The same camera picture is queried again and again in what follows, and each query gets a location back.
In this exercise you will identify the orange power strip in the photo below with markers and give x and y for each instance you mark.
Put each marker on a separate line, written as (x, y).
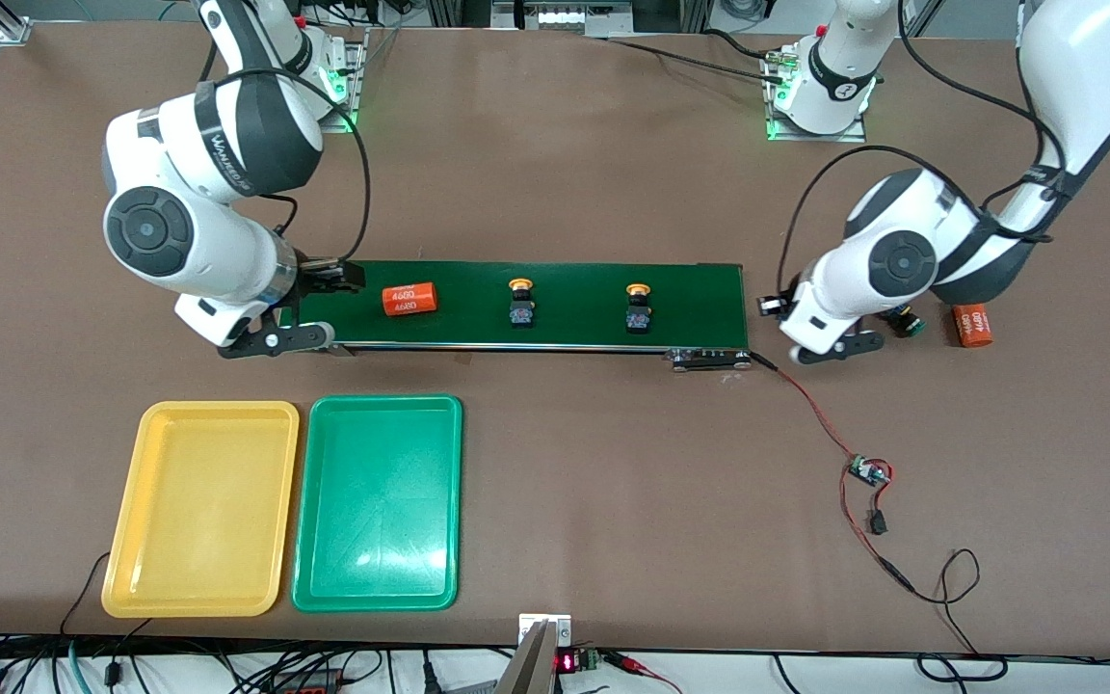
(309, 686)

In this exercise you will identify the yellow push button switch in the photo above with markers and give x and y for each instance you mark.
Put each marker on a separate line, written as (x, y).
(521, 310)
(639, 314)

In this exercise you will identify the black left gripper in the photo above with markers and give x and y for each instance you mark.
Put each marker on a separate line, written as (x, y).
(773, 306)

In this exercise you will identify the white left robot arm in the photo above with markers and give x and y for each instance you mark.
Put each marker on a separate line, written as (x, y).
(902, 260)

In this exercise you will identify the small black connector plug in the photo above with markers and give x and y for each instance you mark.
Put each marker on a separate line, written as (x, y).
(878, 524)

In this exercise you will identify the green push button switch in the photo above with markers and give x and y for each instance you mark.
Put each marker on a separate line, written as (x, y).
(907, 325)

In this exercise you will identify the orange 4680 cylinder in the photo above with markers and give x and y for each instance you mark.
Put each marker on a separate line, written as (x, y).
(972, 326)
(409, 299)

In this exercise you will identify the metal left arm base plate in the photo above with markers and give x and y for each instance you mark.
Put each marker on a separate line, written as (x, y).
(820, 138)

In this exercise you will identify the grey metal camera bracket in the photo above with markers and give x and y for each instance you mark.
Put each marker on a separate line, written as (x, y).
(541, 665)

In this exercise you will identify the green conveyor belt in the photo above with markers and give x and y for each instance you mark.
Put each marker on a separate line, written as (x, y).
(574, 304)

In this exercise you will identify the green plastic tray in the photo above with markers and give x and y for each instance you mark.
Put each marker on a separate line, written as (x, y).
(377, 506)

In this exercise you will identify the red digit display module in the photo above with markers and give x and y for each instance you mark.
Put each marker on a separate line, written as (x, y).
(567, 662)

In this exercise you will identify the aluminium frame profile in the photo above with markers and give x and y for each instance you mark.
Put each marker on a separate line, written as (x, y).
(13, 29)

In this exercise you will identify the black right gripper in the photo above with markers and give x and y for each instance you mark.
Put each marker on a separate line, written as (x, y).
(316, 281)

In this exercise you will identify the metal equipment rack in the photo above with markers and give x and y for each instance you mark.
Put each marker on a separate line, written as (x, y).
(565, 17)

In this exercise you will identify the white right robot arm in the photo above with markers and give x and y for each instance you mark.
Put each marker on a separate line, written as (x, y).
(170, 231)

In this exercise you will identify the red clip lead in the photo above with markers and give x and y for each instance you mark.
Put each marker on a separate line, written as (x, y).
(632, 663)

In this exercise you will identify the small green circuit board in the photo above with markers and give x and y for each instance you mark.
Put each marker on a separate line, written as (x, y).
(868, 472)

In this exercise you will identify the yellow plastic tray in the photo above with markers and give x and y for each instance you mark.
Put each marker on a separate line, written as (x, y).
(198, 511)

